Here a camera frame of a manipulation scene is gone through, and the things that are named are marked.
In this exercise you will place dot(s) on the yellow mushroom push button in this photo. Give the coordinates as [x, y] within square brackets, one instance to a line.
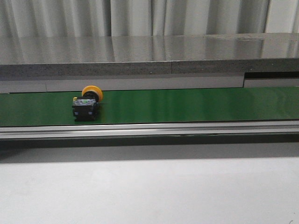
[86, 107]

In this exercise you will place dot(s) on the grey stone counter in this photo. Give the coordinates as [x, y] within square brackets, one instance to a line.
[48, 64]

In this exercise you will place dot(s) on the green conveyor belt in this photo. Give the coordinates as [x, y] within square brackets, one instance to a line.
[154, 106]

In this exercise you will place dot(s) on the white curtain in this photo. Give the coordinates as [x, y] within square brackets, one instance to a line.
[78, 18]

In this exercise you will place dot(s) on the aluminium conveyor frame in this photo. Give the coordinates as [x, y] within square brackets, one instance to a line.
[145, 134]

